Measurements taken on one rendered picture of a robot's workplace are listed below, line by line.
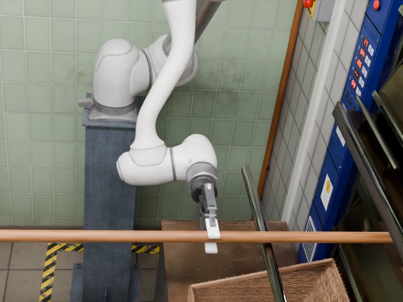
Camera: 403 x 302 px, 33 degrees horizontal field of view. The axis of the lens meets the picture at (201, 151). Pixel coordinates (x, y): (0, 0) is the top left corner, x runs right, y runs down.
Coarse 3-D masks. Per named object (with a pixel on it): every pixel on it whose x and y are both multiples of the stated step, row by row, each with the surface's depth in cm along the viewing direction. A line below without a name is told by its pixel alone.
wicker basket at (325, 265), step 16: (288, 272) 222; (304, 272) 224; (320, 272) 225; (336, 272) 217; (192, 288) 220; (208, 288) 222; (224, 288) 224; (240, 288) 224; (256, 288) 225; (288, 288) 228; (320, 288) 224; (336, 288) 215
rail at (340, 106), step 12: (336, 108) 189; (348, 120) 182; (348, 132) 180; (360, 144) 173; (360, 156) 171; (372, 168) 165; (372, 180) 164; (384, 192) 158; (384, 204) 157; (396, 216) 152; (396, 228) 150
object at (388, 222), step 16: (336, 112) 189; (352, 112) 191; (368, 128) 186; (384, 128) 188; (352, 144) 177; (368, 144) 178; (400, 144) 183; (384, 160) 174; (400, 160) 176; (368, 176) 166; (400, 176) 170; (400, 192) 164; (384, 208) 157; (400, 208) 158; (400, 240) 148
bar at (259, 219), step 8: (248, 168) 202; (248, 176) 199; (248, 184) 197; (248, 192) 194; (256, 192) 194; (256, 200) 191; (256, 208) 188; (256, 216) 186; (256, 224) 184; (264, 224) 183; (264, 248) 176; (272, 248) 176; (264, 256) 174; (272, 256) 173; (272, 264) 171; (272, 272) 169; (272, 280) 167; (280, 280) 167; (272, 288) 166; (280, 288) 165; (280, 296) 163
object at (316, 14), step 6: (312, 0) 236; (318, 0) 232; (324, 0) 232; (330, 0) 232; (312, 6) 236; (318, 6) 233; (324, 6) 233; (330, 6) 234; (312, 12) 236; (318, 12) 234; (324, 12) 235; (330, 12) 235; (312, 18) 236; (318, 18) 236; (324, 18) 236; (330, 18) 236
